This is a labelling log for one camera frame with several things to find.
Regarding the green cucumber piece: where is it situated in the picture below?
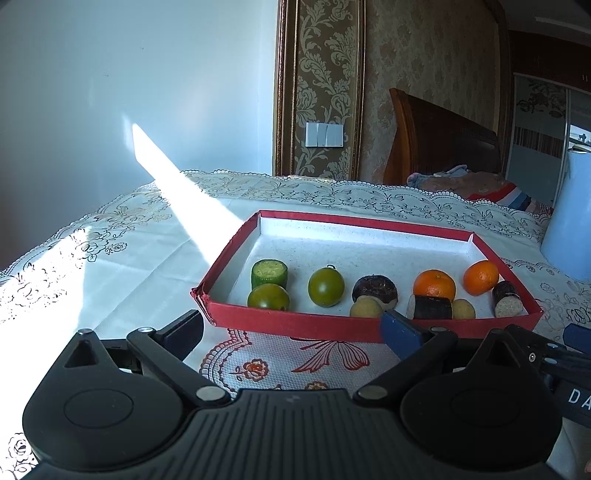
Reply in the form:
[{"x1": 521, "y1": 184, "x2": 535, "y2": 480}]
[{"x1": 250, "y1": 259, "x2": 288, "y2": 289}]

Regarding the orange mandarin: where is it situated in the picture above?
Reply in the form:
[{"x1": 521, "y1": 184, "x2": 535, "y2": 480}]
[
  {"x1": 463, "y1": 260, "x2": 500, "y2": 296},
  {"x1": 413, "y1": 269, "x2": 457, "y2": 301}
]

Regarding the wardrobe with mirrored doors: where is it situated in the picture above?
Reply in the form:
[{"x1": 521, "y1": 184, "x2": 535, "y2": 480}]
[{"x1": 506, "y1": 75, "x2": 590, "y2": 207}]

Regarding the white lace tablecloth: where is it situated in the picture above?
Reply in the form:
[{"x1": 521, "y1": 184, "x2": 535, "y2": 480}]
[{"x1": 1, "y1": 171, "x2": 590, "y2": 479}]

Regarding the green tomato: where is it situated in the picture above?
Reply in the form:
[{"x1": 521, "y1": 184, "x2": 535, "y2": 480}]
[
  {"x1": 308, "y1": 265, "x2": 345, "y2": 308},
  {"x1": 247, "y1": 283, "x2": 290, "y2": 311}
]

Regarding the bedding with striped pillow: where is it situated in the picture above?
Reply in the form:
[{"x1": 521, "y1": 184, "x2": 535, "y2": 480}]
[{"x1": 407, "y1": 165, "x2": 553, "y2": 215}]

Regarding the brown wooden headboard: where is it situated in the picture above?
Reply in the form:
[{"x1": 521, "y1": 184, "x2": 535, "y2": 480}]
[{"x1": 383, "y1": 88, "x2": 502, "y2": 185}]

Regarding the dark sugarcane piece back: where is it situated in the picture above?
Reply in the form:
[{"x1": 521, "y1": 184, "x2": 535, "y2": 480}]
[{"x1": 407, "y1": 295, "x2": 453, "y2": 320}]

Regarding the dark cut water chestnut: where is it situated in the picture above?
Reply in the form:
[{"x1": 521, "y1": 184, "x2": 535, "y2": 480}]
[{"x1": 352, "y1": 275, "x2": 399, "y2": 310}]

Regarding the light blue kettle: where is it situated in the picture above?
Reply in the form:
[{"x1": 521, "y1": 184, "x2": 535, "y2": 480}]
[{"x1": 541, "y1": 150, "x2": 591, "y2": 281}]

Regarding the white wall switch panel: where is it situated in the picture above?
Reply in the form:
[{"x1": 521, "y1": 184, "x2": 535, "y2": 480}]
[{"x1": 304, "y1": 122, "x2": 345, "y2": 148}]

